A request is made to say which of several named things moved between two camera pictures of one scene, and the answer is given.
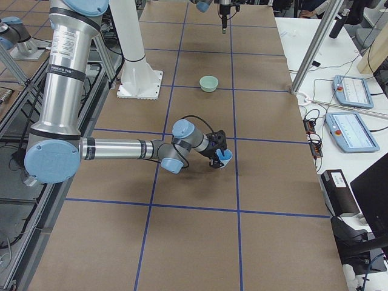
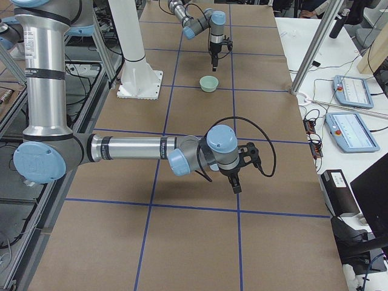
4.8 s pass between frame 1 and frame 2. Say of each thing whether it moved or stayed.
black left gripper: moved
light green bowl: stayed
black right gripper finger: moved
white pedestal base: stayed
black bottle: stayed
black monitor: stayed
